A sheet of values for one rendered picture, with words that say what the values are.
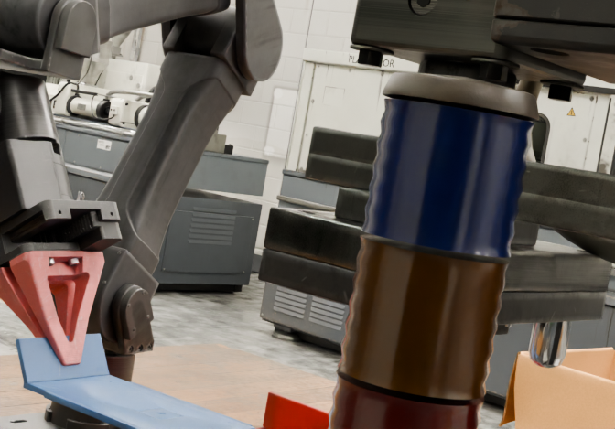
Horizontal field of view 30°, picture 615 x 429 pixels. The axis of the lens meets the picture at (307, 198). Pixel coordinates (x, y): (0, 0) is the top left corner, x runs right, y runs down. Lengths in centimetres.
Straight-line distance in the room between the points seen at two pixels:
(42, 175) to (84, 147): 730
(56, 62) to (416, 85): 56
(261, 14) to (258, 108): 865
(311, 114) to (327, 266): 611
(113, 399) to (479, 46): 35
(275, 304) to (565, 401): 389
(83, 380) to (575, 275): 35
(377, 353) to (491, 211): 4
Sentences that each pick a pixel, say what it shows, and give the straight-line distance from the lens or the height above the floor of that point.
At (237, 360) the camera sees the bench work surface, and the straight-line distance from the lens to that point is 138.
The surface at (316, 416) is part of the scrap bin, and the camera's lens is 95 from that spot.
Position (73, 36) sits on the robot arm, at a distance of 81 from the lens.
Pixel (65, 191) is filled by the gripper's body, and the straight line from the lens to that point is 81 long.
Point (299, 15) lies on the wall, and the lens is 951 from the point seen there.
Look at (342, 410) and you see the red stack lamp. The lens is 29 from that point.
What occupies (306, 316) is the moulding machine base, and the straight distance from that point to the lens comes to 653.
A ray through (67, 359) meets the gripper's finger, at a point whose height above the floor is 100.
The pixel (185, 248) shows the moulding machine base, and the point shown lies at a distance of 766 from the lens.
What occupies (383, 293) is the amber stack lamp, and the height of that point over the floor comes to 114.
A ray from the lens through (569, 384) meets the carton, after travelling 296.
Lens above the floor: 118
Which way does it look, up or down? 3 degrees down
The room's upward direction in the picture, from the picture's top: 10 degrees clockwise
